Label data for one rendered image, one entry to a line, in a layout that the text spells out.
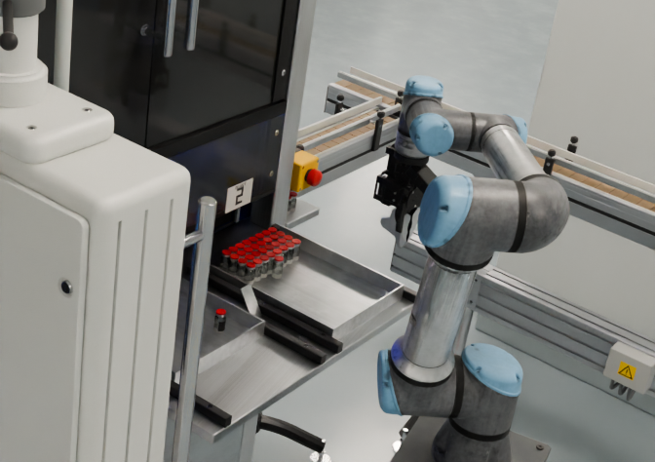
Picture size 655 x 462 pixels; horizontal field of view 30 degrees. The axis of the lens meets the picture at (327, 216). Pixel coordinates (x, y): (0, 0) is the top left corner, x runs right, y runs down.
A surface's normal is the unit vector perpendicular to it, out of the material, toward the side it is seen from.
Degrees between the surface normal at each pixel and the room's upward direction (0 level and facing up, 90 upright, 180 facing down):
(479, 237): 99
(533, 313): 90
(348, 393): 0
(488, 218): 70
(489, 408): 90
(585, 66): 90
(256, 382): 0
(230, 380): 0
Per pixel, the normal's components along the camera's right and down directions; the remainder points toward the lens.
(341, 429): 0.14, -0.88
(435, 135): 0.09, 0.47
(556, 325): -0.59, 0.30
